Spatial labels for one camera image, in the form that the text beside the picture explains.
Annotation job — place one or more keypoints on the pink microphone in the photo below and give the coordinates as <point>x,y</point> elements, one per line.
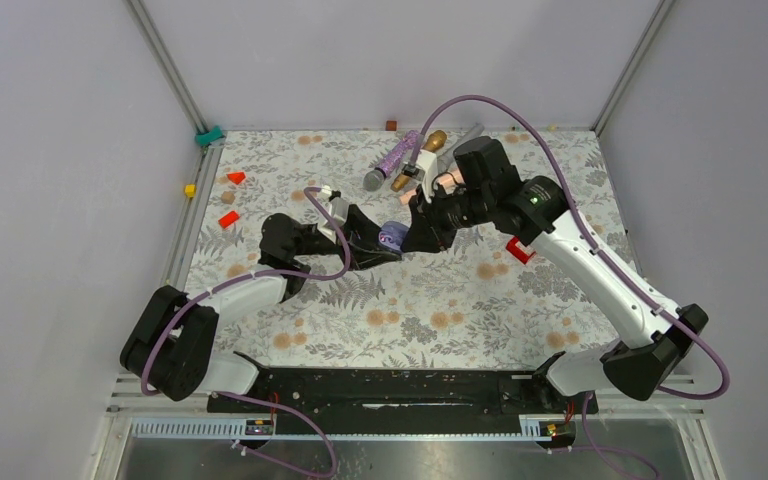
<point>448,181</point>

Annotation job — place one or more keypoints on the blue-grey earbud case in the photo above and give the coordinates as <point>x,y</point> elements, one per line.
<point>391,236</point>

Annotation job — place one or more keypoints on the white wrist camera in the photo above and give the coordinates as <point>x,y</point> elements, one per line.
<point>424,170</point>
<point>337,208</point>

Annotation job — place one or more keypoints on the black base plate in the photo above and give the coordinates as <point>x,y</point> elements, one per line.
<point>393,402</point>

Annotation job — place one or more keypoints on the purple glitter microphone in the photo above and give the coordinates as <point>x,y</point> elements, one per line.
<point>389,162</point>

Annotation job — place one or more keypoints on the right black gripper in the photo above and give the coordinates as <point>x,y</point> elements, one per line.
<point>427,233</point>

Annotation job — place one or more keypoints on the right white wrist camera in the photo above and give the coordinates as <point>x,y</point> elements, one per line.
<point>424,170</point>

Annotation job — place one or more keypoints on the grey microphone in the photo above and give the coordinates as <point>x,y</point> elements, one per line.
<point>446,159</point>

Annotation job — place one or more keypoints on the red plastic box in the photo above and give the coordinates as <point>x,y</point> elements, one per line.
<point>521,252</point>

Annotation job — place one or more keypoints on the gold microphone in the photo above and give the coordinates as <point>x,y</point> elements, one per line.
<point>433,143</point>

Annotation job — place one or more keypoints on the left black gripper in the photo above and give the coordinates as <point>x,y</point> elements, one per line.
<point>365,249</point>

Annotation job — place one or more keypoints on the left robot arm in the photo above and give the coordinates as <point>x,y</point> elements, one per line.
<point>172,343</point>

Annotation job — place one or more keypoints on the red triangular block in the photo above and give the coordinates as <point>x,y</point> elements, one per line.
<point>236,177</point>

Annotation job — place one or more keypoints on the teal corner clamp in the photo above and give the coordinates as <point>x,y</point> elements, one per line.
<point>205,139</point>

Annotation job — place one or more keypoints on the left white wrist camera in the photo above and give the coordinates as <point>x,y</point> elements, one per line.
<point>337,208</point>

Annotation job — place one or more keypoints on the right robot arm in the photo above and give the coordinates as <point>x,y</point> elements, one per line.
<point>654,332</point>

